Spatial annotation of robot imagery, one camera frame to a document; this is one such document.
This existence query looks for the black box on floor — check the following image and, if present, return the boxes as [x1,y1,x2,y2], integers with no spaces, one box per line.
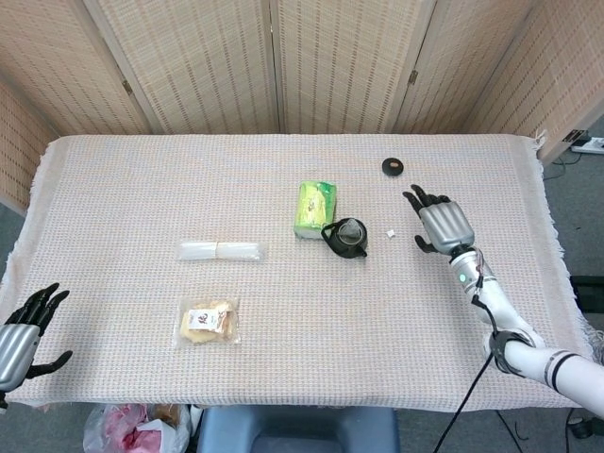
[569,275,604,312]

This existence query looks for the blue chair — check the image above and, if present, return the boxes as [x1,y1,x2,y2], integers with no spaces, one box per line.
[195,405,401,453]

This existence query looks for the woven bamboo folding screen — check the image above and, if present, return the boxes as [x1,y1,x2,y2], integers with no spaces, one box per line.
[0,0,604,218]

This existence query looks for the plastic bag with red contents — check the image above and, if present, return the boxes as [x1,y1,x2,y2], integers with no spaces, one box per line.
[83,403,193,453]

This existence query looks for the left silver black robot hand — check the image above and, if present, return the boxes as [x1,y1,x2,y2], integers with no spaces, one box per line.
[0,282,75,393]

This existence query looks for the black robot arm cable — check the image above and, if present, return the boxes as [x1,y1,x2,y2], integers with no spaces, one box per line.
[431,348,496,453]

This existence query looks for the black teapot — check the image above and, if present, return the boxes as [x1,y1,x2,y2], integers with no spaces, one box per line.
[320,217,369,260]

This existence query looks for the white power strip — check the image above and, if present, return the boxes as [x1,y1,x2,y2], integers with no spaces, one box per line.
[570,136,604,153]

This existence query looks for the snack packet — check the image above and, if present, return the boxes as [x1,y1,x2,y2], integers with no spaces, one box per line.
[174,296,243,349]

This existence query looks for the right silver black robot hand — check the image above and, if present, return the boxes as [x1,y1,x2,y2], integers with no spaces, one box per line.
[401,183,476,259]

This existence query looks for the pale woven tablecloth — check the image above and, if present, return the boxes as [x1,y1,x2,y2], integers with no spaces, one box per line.
[0,133,596,411]

